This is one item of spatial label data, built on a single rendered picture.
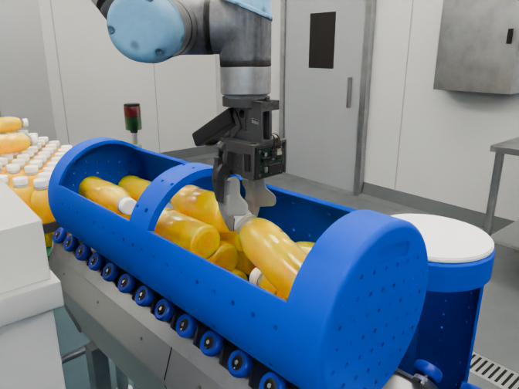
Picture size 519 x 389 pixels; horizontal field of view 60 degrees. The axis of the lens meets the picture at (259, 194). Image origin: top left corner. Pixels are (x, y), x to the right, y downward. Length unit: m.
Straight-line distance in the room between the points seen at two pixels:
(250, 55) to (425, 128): 3.76
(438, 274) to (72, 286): 0.90
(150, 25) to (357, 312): 0.42
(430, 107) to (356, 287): 3.77
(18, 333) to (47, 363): 0.07
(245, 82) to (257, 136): 0.08
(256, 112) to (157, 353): 0.55
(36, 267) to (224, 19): 0.42
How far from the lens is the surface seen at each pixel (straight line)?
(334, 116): 4.89
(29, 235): 0.67
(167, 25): 0.51
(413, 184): 4.49
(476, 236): 1.18
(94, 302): 1.19
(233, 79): 0.65
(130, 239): 0.89
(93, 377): 1.52
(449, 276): 1.05
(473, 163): 4.18
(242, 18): 0.65
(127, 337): 1.06
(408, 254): 0.69
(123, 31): 0.52
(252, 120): 0.65
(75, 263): 1.28
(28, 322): 0.72
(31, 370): 0.76
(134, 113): 1.80
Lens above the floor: 1.45
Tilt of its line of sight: 18 degrees down
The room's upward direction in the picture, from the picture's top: straight up
